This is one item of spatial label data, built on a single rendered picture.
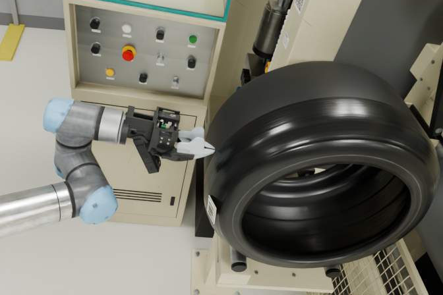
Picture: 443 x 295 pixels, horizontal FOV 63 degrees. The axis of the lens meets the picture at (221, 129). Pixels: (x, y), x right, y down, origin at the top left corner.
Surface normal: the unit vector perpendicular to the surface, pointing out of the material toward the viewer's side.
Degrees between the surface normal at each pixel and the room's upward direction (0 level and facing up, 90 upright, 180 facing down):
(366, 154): 79
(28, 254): 0
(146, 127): 90
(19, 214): 48
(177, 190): 90
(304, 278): 0
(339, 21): 90
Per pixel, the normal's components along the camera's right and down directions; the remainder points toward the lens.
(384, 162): 0.11, 0.52
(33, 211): 0.61, -0.06
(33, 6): 0.20, 0.68
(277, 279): 0.20, -0.73
